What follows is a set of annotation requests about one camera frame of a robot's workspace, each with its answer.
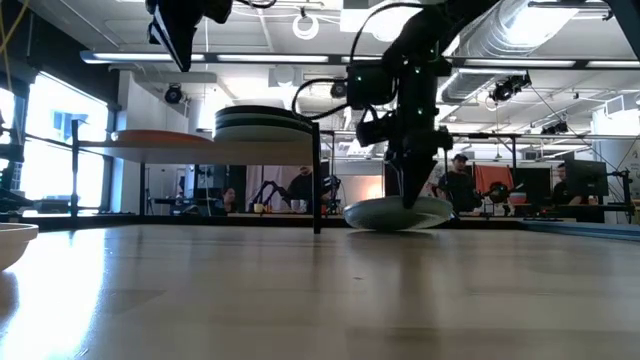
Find orange panel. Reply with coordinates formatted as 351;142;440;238
473;164;515;196

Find black dish rack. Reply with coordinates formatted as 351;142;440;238
69;119;322;235

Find black aluminium table frame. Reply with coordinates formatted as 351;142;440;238
0;213;640;242

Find black computer monitor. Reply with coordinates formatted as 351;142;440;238
514;167;553;199
564;158;610;197

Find long ceiling light bar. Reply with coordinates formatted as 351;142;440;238
79;49;640;69

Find person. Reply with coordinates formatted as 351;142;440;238
219;187;239;215
552;162;586;206
437;153;481;214
287;167;326;214

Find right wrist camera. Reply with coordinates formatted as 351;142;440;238
355;110;397;149

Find round ceiling lamp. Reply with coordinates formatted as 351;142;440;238
292;12;321;41

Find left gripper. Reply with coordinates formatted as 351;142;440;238
147;0;234;73

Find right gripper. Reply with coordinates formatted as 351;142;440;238
385;124;454;210

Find silver ventilation duct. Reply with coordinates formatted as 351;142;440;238
439;0;581;104

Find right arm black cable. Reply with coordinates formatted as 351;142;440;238
291;2;416;121

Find grey-blue plate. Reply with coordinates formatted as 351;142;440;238
343;194;455;232

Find peach plate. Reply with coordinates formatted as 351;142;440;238
0;222;40;272

